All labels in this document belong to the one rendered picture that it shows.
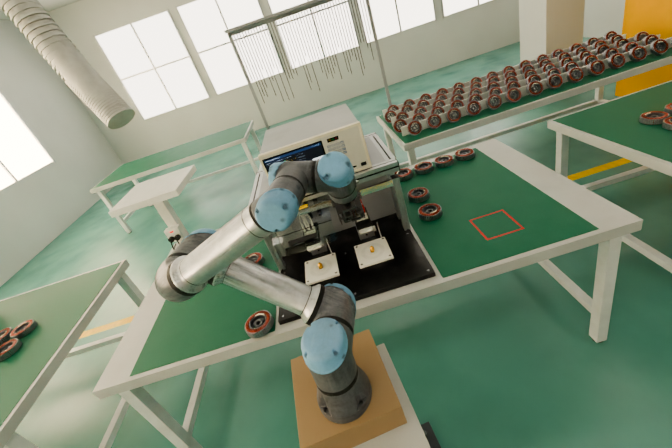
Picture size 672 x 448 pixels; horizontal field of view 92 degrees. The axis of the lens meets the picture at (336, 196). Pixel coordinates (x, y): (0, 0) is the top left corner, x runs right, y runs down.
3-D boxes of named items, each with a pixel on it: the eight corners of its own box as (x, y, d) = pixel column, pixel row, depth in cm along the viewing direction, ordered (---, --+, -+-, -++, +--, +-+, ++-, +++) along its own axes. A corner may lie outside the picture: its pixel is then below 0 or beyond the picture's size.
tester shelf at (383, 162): (400, 170, 140) (398, 161, 138) (250, 219, 142) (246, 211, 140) (377, 139, 179) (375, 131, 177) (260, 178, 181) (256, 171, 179)
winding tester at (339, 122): (372, 166, 140) (360, 122, 131) (276, 198, 142) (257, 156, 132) (356, 139, 175) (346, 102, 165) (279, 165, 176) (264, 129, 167)
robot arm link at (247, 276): (342, 355, 92) (157, 280, 87) (347, 314, 105) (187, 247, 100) (361, 330, 86) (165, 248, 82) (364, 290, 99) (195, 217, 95)
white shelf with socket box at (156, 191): (217, 257, 185) (175, 189, 164) (156, 277, 187) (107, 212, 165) (228, 225, 216) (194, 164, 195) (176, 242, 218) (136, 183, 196)
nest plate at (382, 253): (393, 258, 139) (393, 256, 138) (360, 269, 139) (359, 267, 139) (385, 238, 152) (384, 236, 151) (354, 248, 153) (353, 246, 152)
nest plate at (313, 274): (339, 275, 140) (339, 273, 139) (306, 286, 140) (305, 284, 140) (335, 254, 153) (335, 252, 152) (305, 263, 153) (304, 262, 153)
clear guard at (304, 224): (337, 240, 121) (332, 227, 118) (276, 260, 122) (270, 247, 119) (329, 199, 150) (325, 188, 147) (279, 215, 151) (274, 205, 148)
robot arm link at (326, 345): (309, 394, 82) (292, 358, 76) (318, 348, 94) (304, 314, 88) (356, 392, 79) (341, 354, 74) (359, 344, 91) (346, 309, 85)
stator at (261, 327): (270, 337, 125) (266, 331, 123) (244, 340, 127) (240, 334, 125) (277, 313, 134) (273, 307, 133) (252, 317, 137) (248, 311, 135)
